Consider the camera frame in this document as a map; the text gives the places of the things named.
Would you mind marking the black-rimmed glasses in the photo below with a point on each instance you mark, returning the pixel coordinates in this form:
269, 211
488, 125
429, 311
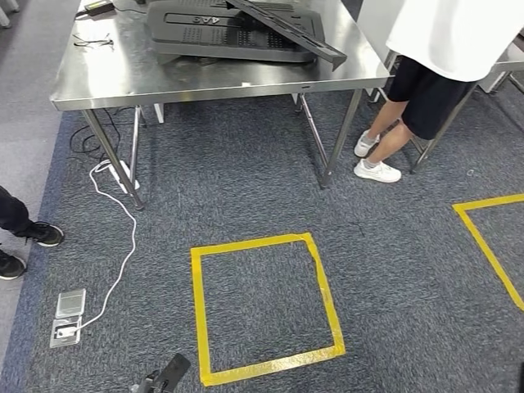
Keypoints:
94, 40

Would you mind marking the metal floor socket box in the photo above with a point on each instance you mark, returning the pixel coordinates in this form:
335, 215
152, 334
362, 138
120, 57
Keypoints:
69, 304

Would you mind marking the white power strip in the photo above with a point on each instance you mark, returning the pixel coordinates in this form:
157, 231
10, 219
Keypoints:
122, 182

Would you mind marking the stainless steel workbench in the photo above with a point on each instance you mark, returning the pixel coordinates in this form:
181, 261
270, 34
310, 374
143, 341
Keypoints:
122, 70

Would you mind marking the black power adapter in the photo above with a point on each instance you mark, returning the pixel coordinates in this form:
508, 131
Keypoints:
98, 6

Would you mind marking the white table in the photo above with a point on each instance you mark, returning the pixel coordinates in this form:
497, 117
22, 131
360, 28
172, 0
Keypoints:
4, 13

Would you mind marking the black plastic plate bracket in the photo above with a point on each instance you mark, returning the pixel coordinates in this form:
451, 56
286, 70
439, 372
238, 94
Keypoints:
294, 32

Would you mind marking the person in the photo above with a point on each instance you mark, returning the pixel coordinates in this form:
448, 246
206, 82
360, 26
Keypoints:
12, 214
450, 32

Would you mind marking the black plastic engine cover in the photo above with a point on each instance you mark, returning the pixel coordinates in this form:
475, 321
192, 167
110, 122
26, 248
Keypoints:
204, 46

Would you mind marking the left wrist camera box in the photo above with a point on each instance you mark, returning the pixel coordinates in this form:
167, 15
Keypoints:
174, 371

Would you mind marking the yellow floor tape outline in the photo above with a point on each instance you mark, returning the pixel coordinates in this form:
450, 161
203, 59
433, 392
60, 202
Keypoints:
196, 314
491, 203

